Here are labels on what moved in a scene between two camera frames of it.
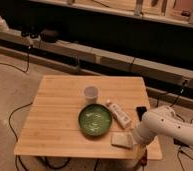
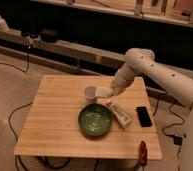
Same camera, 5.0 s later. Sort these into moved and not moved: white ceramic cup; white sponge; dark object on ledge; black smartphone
Moved: white sponge
Not moved: black smartphone; white ceramic cup; dark object on ledge
